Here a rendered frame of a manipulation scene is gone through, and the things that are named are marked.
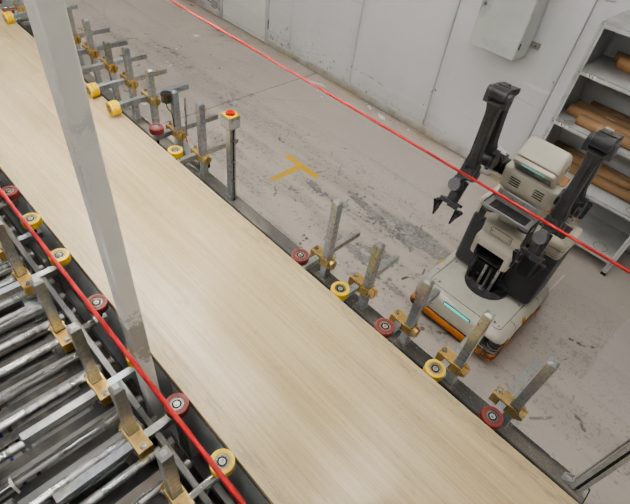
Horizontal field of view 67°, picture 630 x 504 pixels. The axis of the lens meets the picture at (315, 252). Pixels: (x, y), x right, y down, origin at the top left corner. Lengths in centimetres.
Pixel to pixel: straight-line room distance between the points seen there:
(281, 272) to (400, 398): 72
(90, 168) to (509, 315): 254
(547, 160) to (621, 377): 172
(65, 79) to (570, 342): 323
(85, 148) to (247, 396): 101
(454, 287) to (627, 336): 131
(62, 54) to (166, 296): 121
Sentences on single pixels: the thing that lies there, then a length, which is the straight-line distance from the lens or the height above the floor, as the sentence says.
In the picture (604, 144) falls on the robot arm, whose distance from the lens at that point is 203.
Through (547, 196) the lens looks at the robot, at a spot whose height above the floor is 118.
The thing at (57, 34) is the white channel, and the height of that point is 208.
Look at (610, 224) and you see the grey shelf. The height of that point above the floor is 14.
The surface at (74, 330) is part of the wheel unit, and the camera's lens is 163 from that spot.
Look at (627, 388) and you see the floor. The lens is 357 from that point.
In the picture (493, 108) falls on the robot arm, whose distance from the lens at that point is 215.
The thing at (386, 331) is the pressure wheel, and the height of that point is 91.
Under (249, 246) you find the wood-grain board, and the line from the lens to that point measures 215.
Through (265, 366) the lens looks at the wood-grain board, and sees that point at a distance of 177.
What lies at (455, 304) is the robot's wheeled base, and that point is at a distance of 300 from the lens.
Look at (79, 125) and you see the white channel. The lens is 103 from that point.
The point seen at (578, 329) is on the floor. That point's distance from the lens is 368.
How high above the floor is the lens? 243
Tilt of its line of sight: 45 degrees down
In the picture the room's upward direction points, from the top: 9 degrees clockwise
